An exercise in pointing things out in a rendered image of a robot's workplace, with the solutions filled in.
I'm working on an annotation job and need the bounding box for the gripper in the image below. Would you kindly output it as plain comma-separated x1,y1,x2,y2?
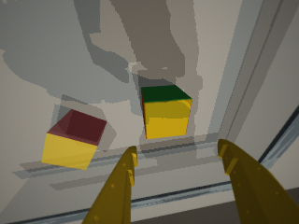
81,139,299,224

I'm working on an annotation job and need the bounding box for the multicoloured cube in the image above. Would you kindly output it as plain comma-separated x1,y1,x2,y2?
141,85,192,139

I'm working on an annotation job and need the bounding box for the transparent yellow and blue cube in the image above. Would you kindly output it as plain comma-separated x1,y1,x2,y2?
41,109,107,170

